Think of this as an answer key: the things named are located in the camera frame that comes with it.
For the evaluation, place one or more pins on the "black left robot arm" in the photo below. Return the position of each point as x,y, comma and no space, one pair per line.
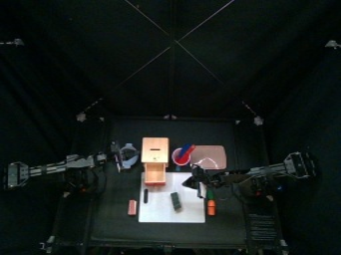
49,167

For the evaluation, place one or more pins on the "blue plastic utensil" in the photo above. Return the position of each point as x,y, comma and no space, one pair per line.
185,149

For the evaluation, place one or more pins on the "silver frame clamp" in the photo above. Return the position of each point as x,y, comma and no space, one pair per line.
18,42
332,44
81,117
259,120
169,117

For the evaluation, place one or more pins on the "dark rectangular block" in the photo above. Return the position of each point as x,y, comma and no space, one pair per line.
176,201

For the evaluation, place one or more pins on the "pink rectangular block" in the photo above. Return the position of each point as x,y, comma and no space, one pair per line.
133,207

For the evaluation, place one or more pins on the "translucent pink tray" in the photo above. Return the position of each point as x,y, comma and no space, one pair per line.
211,154

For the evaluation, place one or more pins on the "black labelled base plate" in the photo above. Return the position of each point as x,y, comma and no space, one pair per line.
263,225

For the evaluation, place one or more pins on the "wooden drawer with red front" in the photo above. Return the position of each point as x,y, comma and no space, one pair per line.
156,174

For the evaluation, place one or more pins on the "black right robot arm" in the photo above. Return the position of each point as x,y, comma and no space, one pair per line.
284,167

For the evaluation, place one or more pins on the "orange toy carrot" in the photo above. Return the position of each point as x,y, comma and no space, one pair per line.
212,207

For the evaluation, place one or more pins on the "red plastic cup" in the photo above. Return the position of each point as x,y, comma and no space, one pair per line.
180,161

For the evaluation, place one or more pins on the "light wooden drawer box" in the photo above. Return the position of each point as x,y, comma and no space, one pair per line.
156,150

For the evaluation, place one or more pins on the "red plastic utensil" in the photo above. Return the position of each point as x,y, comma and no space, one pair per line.
191,151

